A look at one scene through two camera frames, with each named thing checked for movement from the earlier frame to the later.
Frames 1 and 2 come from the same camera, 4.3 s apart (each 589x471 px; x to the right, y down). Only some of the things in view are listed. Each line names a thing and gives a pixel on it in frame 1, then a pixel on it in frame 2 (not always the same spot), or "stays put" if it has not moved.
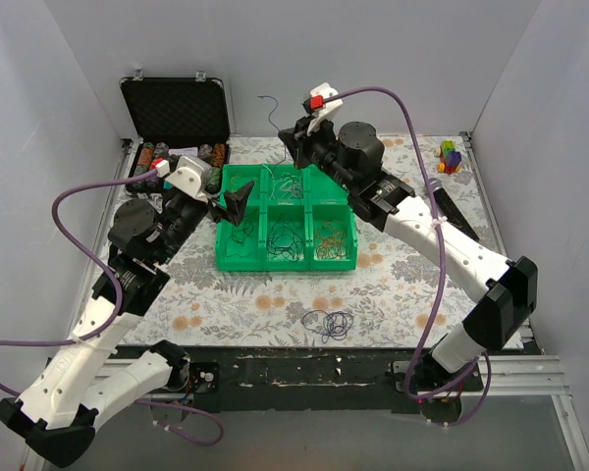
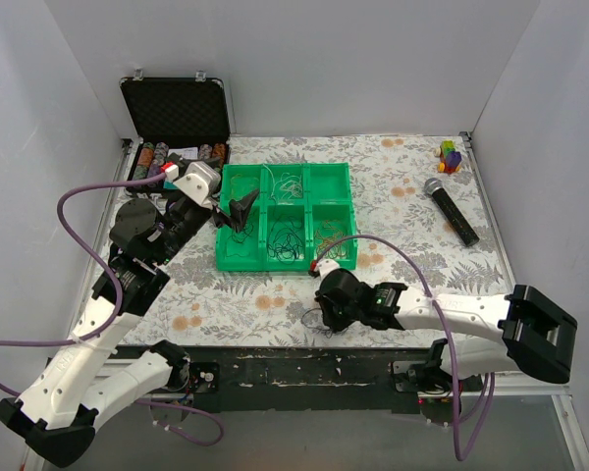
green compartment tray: x=294 y=219 stays put
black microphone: x=451 y=211 stays put
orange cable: x=331 y=243 stays put
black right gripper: x=300 y=144 → x=327 y=311
